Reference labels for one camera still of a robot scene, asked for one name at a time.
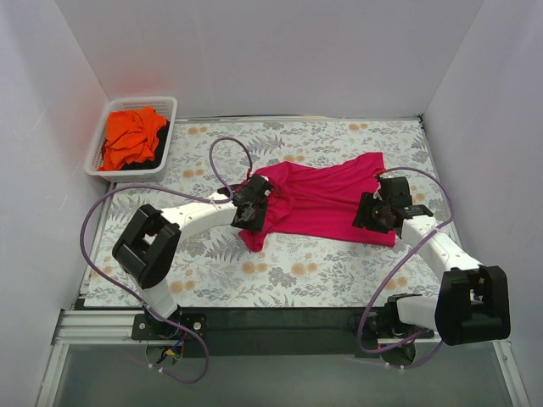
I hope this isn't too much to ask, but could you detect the magenta t shirt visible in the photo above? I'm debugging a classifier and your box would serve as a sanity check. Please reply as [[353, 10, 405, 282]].
[[238, 152, 395, 252]]

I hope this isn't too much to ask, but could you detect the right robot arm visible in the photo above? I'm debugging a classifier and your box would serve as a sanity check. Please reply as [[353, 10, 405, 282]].
[[353, 176, 511, 346]]

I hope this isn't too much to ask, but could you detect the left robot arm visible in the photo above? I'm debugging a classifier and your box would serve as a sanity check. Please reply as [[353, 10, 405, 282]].
[[112, 175, 274, 339]]

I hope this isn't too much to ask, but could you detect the floral patterned table mat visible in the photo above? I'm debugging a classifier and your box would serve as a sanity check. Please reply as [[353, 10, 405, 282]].
[[81, 120, 449, 308]]

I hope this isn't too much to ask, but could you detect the black t shirt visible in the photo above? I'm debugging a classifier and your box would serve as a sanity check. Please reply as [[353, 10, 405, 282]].
[[121, 121, 171, 170]]

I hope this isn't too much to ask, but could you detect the white plastic laundry basket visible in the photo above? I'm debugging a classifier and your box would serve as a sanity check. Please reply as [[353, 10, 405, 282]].
[[84, 96, 177, 183]]

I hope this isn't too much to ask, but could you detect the orange t shirt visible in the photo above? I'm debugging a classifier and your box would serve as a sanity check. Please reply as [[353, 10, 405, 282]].
[[98, 106, 168, 171]]

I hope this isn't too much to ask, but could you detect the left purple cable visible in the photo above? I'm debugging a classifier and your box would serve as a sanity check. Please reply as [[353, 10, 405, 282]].
[[80, 137, 255, 385]]

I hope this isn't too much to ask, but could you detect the purple cable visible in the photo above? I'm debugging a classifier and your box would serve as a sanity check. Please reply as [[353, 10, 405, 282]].
[[355, 165, 456, 371], [80, 137, 255, 385]]

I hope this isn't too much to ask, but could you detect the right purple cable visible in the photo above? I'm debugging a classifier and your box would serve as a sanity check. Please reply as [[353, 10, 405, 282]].
[[355, 165, 456, 371]]

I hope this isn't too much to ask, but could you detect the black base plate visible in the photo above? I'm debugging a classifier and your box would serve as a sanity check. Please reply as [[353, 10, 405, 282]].
[[131, 306, 436, 361]]

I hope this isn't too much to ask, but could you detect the aluminium frame rail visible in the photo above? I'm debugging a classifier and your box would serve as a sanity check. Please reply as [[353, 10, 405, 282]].
[[37, 310, 529, 406]]

